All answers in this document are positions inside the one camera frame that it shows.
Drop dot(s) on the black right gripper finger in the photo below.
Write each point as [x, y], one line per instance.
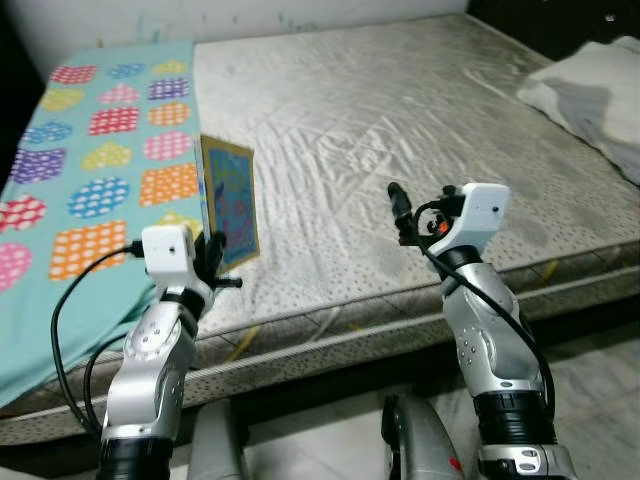
[401, 210]

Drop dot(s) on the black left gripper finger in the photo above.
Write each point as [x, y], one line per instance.
[213, 258]

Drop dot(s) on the blue yellow children's book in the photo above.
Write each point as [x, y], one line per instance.
[230, 200]

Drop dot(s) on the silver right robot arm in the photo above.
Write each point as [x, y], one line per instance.
[480, 320]

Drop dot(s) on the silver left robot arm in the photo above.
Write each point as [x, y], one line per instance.
[150, 370]

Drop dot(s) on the white quilted mattress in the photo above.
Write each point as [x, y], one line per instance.
[380, 120]

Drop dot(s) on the teal blanket with colourful shapes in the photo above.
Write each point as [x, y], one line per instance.
[100, 160]

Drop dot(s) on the grey robot left leg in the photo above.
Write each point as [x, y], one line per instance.
[220, 445]

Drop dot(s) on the grey robot leg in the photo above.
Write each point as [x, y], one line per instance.
[220, 445]
[420, 440]

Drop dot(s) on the white pillow with tree print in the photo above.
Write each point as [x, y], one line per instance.
[590, 90]

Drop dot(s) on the grey robot right leg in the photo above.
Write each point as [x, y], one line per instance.
[420, 440]

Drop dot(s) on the dark tufted headboard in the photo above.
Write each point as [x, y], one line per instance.
[560, 15]

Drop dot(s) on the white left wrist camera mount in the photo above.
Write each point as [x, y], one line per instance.
[168, 250]

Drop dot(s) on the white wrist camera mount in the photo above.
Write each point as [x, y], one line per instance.
[485, 210]
[168, 250]

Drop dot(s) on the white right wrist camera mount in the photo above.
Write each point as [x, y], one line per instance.
[485, 210]

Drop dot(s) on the dark bed frame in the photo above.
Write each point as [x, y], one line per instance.
[330, 375]

